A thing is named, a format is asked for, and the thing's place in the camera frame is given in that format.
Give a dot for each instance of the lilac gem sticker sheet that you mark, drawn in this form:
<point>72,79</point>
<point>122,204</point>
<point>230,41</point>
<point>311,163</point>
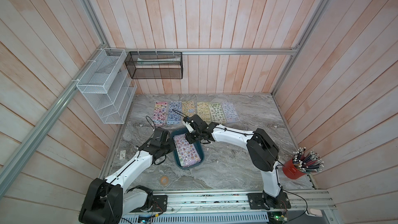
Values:
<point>230,112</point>

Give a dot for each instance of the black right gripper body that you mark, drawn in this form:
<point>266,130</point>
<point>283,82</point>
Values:
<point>194,136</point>

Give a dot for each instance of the aluminium frame bar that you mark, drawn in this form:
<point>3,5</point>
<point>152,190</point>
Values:
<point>220,51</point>

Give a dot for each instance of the white wire mesh shelf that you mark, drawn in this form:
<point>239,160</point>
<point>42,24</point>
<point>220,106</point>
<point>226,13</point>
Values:
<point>106,85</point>

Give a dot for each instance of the pink character sticker sheet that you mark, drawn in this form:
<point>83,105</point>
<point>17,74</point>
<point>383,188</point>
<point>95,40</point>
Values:
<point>187,153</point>

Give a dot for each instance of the small white card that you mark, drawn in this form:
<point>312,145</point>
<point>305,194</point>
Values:
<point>122,154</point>

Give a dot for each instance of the yellow animal sticker sheet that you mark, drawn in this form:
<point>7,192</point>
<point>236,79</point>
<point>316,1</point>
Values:
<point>188,108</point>

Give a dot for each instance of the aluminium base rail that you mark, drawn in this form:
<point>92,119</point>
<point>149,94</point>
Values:
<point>202,201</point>

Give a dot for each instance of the blue penguin sticker sheet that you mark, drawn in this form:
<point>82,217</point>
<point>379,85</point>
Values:
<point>173,116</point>

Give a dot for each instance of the white green sticker sheet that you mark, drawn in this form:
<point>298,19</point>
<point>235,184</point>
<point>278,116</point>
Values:
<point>217,114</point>

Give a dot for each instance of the green panda sticker sheet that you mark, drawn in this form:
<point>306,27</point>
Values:
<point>203,111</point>

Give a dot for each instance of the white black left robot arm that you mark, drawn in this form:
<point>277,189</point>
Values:
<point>124,180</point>

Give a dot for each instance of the teal plastic storage box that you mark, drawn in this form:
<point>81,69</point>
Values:
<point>197,145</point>

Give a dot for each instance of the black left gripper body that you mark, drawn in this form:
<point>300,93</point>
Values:
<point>167,147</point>

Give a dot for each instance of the black wire mesh basket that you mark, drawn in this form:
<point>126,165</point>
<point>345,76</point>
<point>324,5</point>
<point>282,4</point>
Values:
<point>154,65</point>

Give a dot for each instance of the red cup of pencils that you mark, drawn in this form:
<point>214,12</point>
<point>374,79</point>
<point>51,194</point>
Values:
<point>303,163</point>

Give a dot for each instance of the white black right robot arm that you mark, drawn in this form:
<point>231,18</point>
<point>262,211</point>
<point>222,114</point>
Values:
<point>263,151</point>

